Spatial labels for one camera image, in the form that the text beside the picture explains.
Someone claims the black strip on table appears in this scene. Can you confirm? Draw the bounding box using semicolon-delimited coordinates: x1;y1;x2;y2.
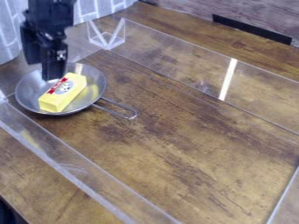
213;14;293;46

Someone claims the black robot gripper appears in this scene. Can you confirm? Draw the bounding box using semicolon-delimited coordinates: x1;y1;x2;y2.
20;0;76;81

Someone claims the yellow butter block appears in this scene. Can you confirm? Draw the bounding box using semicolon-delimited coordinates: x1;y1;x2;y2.
39;73;87;113

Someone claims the clear acrylic corner bracket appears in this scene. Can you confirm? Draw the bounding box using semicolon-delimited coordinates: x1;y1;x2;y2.
87;19;126;51

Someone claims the silver frying pan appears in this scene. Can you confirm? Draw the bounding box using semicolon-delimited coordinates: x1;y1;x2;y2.
14;62;139;121

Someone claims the clear acrylic wall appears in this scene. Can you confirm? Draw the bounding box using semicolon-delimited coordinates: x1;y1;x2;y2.
94;17;299;136
0;90;182;224

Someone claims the clear acrylic front wall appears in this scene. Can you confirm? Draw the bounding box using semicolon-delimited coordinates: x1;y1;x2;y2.
0;90;182;224

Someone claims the clear acrylic back wall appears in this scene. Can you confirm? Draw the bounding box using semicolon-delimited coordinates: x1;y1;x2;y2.
94;17;299;136

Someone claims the white sheer curtain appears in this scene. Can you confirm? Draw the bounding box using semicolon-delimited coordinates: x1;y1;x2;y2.
0;0;139;65

